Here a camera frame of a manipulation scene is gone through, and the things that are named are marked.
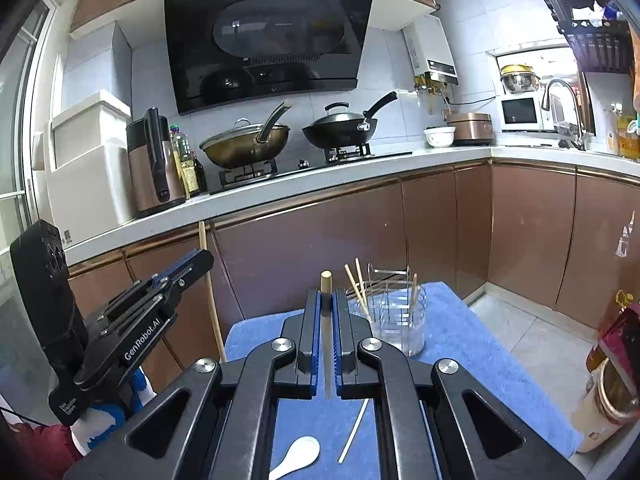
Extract black gas stove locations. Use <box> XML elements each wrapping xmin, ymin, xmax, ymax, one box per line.
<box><xmin>209</xmin><ymin>142</ymin><xmax>413</xmax><ymax>196</ymax></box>

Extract white bowl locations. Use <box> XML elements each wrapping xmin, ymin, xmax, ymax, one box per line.
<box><xmin>423</xmin><ymin>126</ymin><xmax>456</xmax><ymax>149</ymax></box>

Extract steel kitchen faucet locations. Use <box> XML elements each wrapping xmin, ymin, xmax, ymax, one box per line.
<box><xmin>541</xmin><ymin>78</ymin><xmax>587</xmax><ymax>151</ymax></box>

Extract large white storage box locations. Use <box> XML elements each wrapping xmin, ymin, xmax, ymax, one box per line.
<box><xmin>32</xmin><ymin>120</ymin><xmax>137</xmax><ymax>249</ymax></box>

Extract clear oil bottle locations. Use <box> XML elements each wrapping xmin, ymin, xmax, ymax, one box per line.
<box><xmin>169</xmin><ymin>125</ymin><xmax>201</xmax><ymax>199</ymax></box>

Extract blue towel mat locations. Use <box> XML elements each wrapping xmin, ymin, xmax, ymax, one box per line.
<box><xmin>224</xmin><ymin>281</ymin><xmax>583</xmax><ymax>480</ymax></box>

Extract black wall rack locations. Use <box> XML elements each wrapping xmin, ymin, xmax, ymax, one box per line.
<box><xmin>522</xmin><ymin>0</ymin><xmax>633</xmax><ymax>75</ymax></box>

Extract black range hood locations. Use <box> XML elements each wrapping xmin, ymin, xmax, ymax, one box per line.
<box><xmin>164</xmin><ymin>0</ymin><xmax>373</xmax><ymax>115</ymax></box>

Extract group of wooden chopsticks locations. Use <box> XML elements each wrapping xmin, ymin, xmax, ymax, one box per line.
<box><xmin>344</xmin><ymin>258</ymin><xmax>419</xmax><ymax>322</ymax></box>

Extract steel pot with yellow lid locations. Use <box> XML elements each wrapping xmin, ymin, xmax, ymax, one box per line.
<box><xmin>500</xmin><ymin>64</ymin><xmax>542</xmax><ymax>96</ymax></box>

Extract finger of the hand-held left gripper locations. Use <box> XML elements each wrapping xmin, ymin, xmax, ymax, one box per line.
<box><xmin>96</xmin><ymin>249</ymin><xmax>216</xmax><ymax>334</ymax></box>

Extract brown electric kettle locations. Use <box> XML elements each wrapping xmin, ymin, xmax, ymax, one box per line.
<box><xmin>125</xmin><ymin>107</ymin><xmax>187</xmax><ymax>218</ymax></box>

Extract small white storage box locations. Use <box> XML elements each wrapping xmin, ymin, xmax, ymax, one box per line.
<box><xmin>51</xmin><ymin>90</ymin><xmax>132</xmax><ymax>168</ymax></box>

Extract brown rice cooker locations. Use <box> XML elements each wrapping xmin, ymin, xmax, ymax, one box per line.
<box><xmin>445</xmin><ymin>111</ymin><xmax>495</xmax><ymax>146</ymax></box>

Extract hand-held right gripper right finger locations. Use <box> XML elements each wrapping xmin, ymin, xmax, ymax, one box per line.
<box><xmin>332</xmin><ymin>289</ymin><xmax>586</xmax><ymax>480</ymax></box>

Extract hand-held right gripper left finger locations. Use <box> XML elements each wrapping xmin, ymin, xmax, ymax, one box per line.
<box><xmin>62</xmin><ymin>289</ymin><xmax>326</xmax><ymax>480</ymax></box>

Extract white water heater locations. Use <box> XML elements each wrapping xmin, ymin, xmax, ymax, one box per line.
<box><xmin>402</xmin><ymin>15</ymin><xmax>460</xmax><ymax>92</ymax></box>

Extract black wok with lid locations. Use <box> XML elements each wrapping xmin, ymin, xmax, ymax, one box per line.
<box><xmin>301</xmin><ymin>91</ymin><xmax>399</xmax><ymax>151</ymax></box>

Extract beige jar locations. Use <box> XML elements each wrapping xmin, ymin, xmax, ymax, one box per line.
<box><xmin>570</xmin><ymin>357</ymin><xmax>632</xmax><ymax>453</ymax></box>

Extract person's left hand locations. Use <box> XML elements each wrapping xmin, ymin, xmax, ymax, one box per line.
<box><xmin>70</xmin><ymin>365</ymin><xmax>157</xmax><ymax>456</ymax></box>

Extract brown base cabinets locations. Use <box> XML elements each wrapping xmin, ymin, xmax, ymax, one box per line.
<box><xmin>65</xmin><ymin>157</ymin><xmax>640</xmax><ymax>361</ymax></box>

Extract brass wok with glass lid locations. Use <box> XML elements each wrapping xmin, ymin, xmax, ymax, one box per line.
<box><xmin>199</xmin><ymin>101</ymin><xmax>292</xmax><ymax>170</ymax></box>

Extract wooden stick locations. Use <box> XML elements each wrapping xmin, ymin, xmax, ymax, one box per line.
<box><xmin>198</xmin><ymin>221</ymin><xmax>227</xmax><ymax>362</ymax></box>

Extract wooden chopstick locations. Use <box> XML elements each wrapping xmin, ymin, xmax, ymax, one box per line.
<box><xmin>338</xmin><ymin>399</ymin><xmax>370</xmax><ymax>464</ymax></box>
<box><xmin>320</xmin><ymin>271</ymin><xmax>334</xmax><ymax>400</ymax></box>

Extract white cloths on rack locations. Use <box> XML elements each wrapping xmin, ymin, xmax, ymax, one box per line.
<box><xmin>570</xmin><ymin>2</ymin><xmax>623</xmax><ymax>26</ymax></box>

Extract large cooking oil bottle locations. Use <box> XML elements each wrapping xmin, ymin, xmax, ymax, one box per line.
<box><xmin>586</xmin><ymin>290</ymin><xmax>628</xmax><ymax>373</ymax></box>

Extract sliding glass door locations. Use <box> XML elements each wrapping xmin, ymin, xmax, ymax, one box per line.
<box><xmin>0</xmin><ymin>5</ymin><xmax>57</xmax><ymax>266</ymax></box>

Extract clear utensil holder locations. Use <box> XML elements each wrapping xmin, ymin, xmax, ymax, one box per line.
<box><xmin>357</xmin><ymin>262</ymin><xmax>427</xmax><ymax>358</ymax></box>

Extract dark sauce bottle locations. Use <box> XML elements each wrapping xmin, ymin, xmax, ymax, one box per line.
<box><xmin>191</xmin><ymin>152</ymin><xmax>209</xmax><ymax>195</ymax></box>

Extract white microwave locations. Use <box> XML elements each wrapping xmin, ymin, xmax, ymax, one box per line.
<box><xmin>501</xmin><ymin>92</ymin><xmax>556</xmax><ymax>132</ymax></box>

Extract white ceramic spoon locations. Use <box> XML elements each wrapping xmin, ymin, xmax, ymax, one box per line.
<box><xmin>269</xmin><ymin>436</ymin><xmax>321</xmax><ymax>480</ymax></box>

